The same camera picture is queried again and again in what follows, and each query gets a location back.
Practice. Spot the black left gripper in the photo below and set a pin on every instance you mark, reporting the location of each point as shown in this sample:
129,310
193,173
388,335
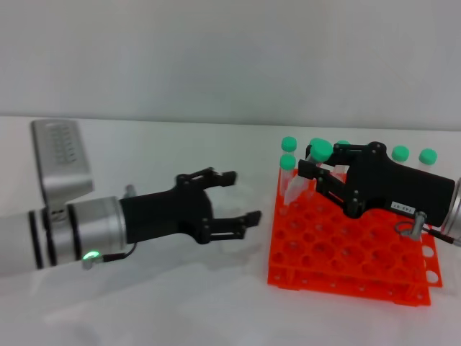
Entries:
165,212

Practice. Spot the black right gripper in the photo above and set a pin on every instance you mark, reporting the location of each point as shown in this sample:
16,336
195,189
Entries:
392,187

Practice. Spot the clear test tube green cap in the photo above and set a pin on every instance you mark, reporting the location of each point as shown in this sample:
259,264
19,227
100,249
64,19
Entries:
400,153
344,142
428,156
288,162
289,143
321,150

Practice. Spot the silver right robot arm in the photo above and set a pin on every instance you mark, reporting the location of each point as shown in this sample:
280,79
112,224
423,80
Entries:
454,209

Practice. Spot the orange plastic test tube rack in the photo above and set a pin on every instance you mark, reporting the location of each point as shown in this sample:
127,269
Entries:
342,259

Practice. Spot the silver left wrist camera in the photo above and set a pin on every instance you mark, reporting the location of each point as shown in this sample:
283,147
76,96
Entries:
61,158

